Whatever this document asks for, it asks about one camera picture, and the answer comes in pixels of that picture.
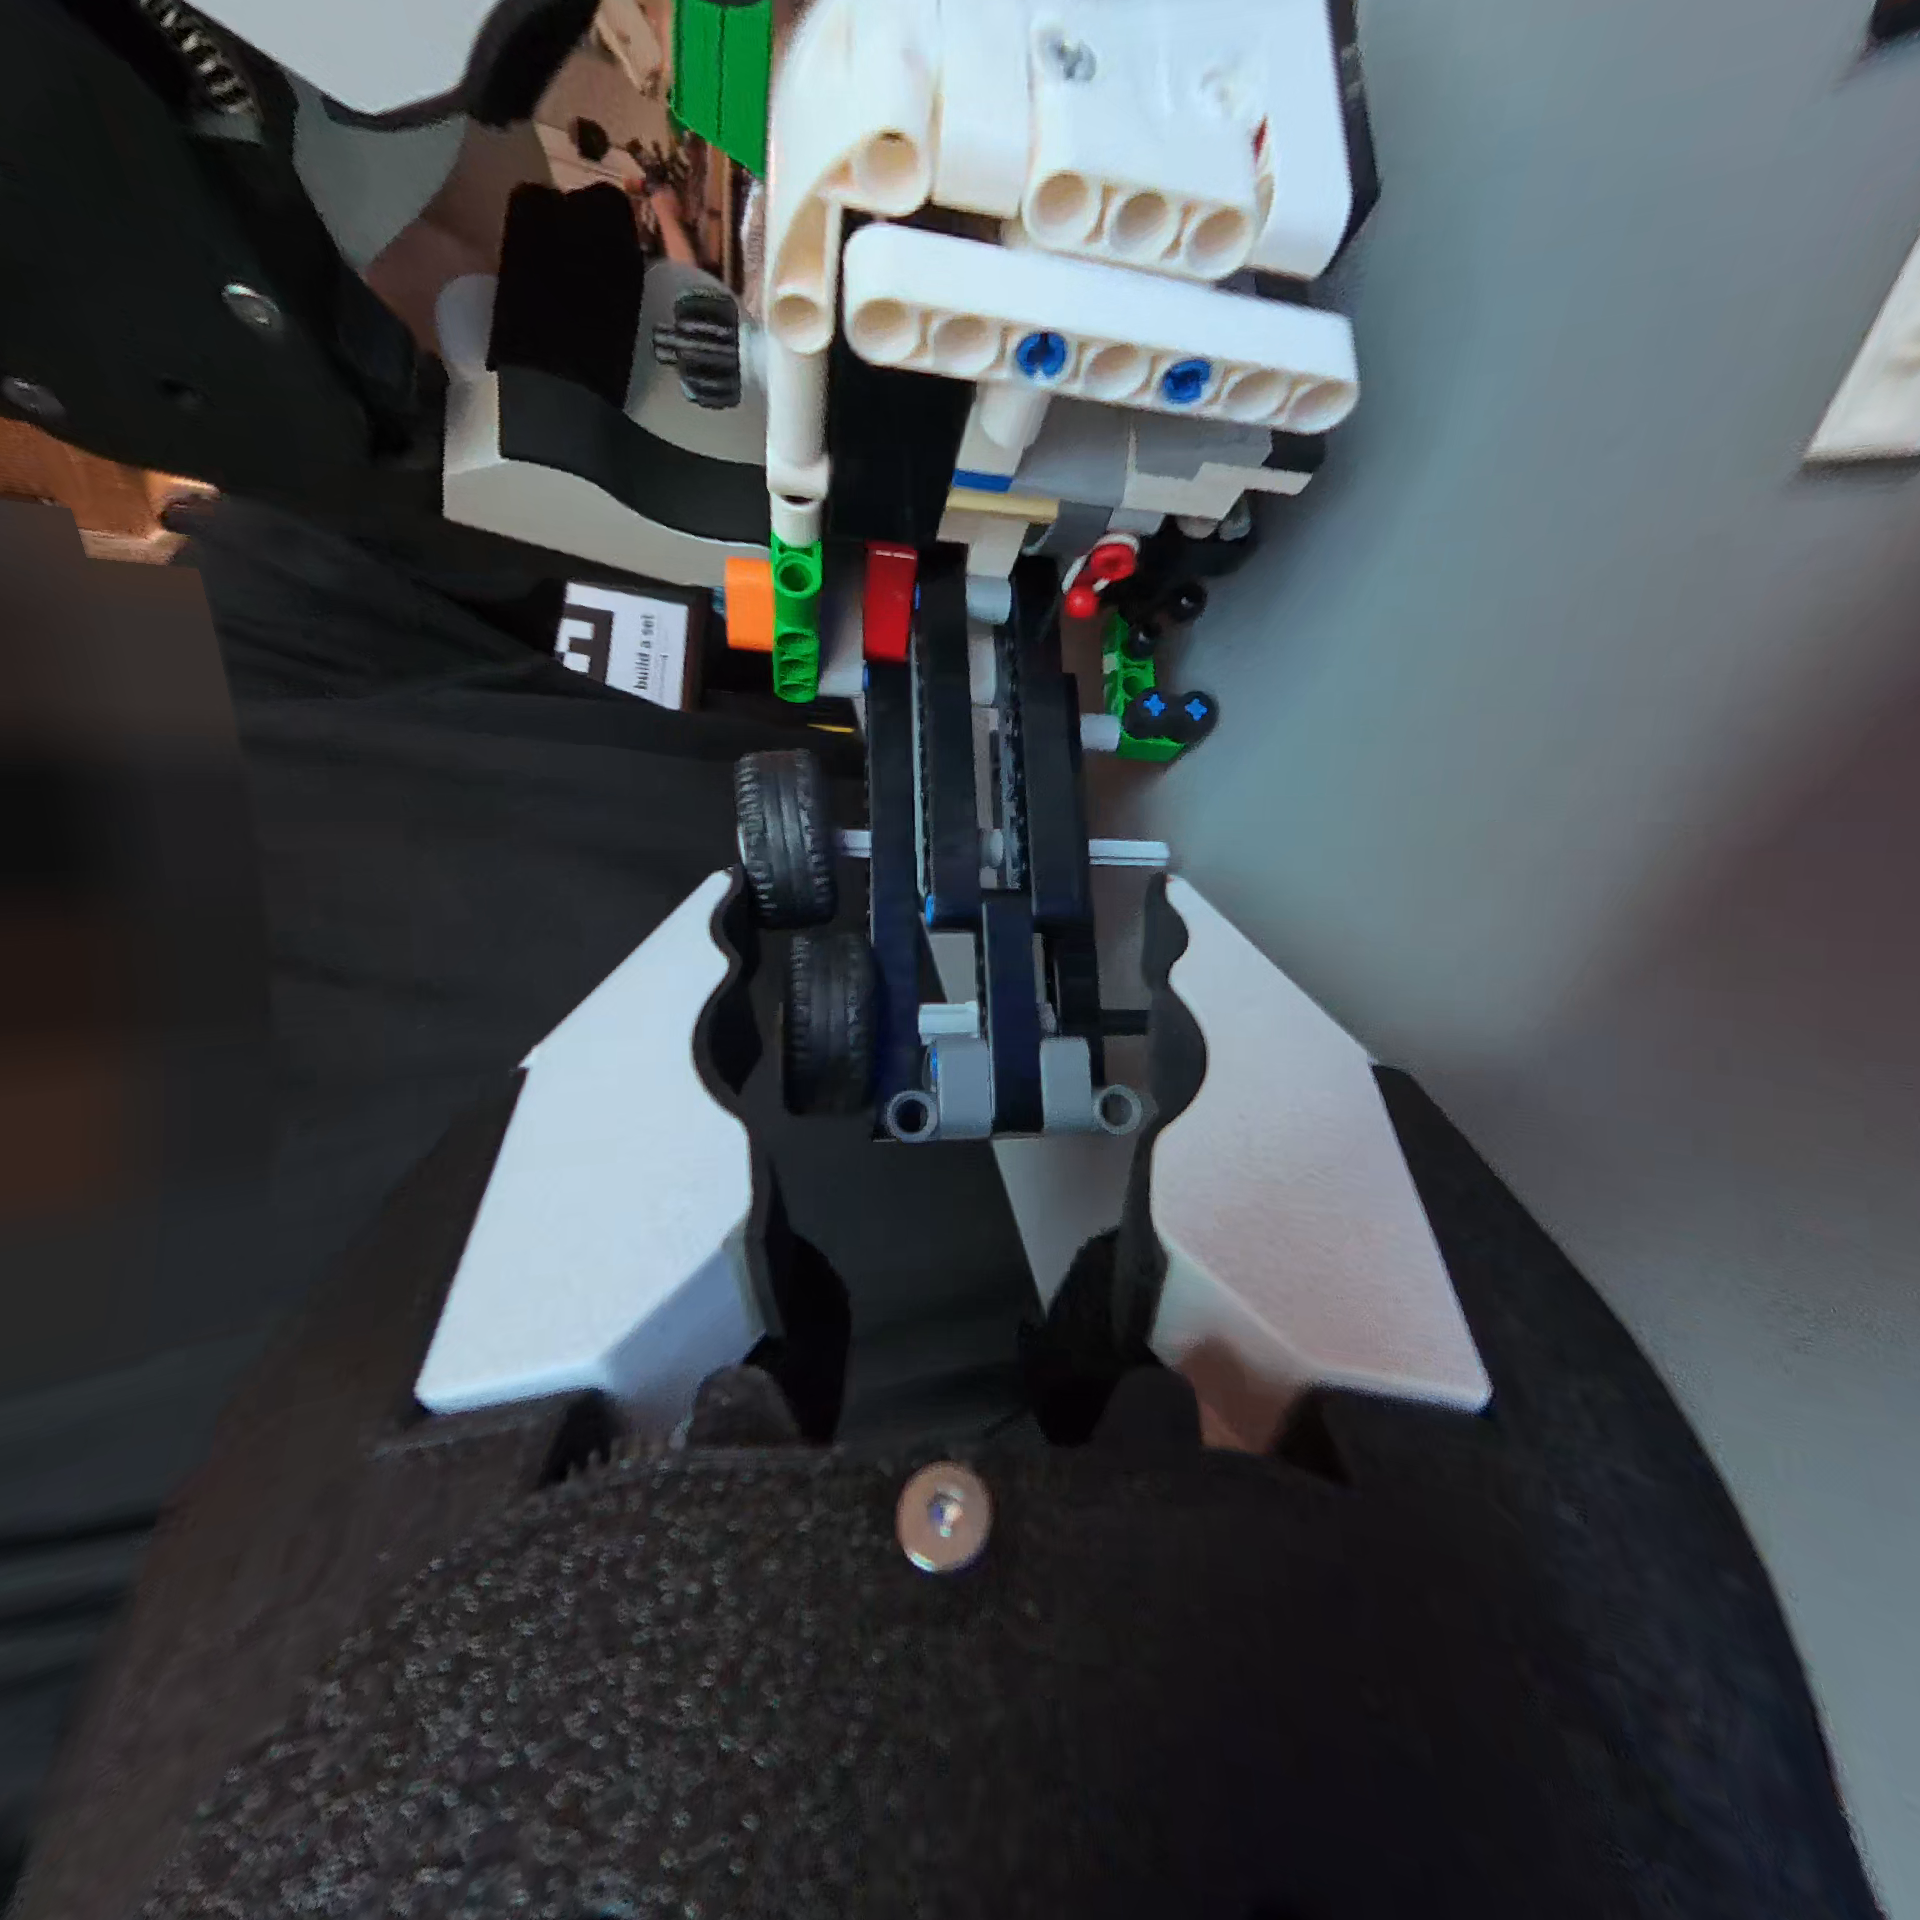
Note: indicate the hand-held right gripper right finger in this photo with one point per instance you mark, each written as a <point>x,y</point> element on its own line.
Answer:
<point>1307,1202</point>

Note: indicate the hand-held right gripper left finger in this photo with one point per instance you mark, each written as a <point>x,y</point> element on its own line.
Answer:
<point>600,1186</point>

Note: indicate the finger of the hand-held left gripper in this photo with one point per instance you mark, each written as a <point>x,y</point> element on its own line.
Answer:
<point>345,45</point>

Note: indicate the white lego truck model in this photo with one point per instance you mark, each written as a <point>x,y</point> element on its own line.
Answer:
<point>1049,150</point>

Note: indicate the pale flat sheet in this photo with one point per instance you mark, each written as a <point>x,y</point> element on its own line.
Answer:
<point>1883,377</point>

